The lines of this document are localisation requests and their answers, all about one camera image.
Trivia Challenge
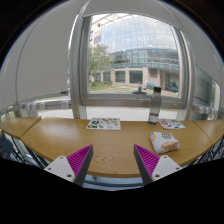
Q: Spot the clear grey water bottle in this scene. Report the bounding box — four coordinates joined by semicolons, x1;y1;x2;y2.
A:
147;86;163;126

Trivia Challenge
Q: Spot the sticker sheet with red circle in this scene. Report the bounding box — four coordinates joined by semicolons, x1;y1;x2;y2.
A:
157;118;186;131

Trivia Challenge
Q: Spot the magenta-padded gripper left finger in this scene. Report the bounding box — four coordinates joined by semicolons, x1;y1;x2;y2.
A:
44;143;95;187

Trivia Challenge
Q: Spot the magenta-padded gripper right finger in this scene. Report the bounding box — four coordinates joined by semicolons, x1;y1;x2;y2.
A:
133;143;183;186

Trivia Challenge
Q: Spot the large white sticker sheet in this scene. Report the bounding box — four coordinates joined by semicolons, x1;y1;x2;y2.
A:
85;117;122;131

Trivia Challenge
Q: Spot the white window frame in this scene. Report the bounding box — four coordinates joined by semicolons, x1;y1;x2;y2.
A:
69;6;196;120

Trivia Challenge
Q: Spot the white wall socket trunking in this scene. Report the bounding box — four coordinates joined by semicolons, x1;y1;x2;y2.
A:
191;103;224;118
3;98;73;116

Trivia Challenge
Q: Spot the glass office building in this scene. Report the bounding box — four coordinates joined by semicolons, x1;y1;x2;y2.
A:
89;13;183;94

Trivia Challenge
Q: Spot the black window handle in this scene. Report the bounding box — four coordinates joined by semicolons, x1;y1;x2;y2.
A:
132;86;148;96

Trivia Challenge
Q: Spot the green tree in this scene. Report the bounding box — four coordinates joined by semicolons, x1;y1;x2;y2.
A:
88;43;111;84

